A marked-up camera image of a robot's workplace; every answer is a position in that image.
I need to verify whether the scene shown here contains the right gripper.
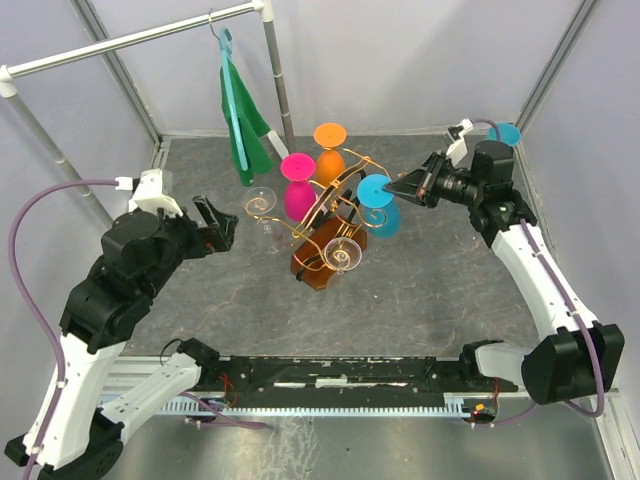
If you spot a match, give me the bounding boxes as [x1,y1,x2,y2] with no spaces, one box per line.
[384,151,483,209]

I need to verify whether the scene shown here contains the blue wine glass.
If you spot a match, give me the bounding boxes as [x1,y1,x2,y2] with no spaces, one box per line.
[356,174,401,238]
[486,123,521,147]

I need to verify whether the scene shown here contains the orange wine glass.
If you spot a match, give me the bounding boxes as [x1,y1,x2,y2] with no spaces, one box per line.
[313,122,347,187]

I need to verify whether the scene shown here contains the clear wine glass front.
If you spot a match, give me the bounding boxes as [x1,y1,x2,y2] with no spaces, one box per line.
[324,237,362,274]

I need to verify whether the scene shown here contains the clear wine glass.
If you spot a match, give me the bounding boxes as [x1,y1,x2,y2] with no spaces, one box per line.
[324,237,362,274]
[243,187,282,254]

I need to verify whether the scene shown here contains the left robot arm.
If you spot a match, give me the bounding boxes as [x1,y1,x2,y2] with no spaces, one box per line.
[5,196,238,479]

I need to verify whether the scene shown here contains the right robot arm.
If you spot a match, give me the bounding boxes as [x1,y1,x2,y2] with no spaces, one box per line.
[384,140,625,417]

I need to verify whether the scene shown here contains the clear wine glass left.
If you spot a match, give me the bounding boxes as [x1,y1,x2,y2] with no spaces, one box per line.
[243,187,282,254]

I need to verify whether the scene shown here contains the pink wine glass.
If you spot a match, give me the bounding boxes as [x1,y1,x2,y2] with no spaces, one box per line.
[280,152,316,223]

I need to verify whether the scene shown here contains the green cloth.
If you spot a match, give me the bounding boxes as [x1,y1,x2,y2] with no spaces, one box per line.
[219,63,273,187]

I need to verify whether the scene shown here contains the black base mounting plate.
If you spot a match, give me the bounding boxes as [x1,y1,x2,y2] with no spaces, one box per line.
[194,356,517,411]

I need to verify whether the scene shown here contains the light blue clothes hanger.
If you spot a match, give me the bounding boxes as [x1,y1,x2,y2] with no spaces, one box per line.
[209,11,249,172]

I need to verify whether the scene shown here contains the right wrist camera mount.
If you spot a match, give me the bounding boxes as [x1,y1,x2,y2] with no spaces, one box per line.
[445,118,473,166]

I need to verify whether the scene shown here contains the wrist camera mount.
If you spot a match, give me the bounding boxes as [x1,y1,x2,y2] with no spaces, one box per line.
[115,168,183,218]
[445,118,473,166]

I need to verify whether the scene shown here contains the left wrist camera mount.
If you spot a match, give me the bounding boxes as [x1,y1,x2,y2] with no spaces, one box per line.
[115,168,183,218]

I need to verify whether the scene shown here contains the gold wire wine glass rack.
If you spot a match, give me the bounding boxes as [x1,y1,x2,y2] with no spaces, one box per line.
[271,150,387,291]

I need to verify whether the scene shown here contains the white clothes rail frame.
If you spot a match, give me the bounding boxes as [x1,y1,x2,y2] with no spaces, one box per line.
[0,0,296,226]

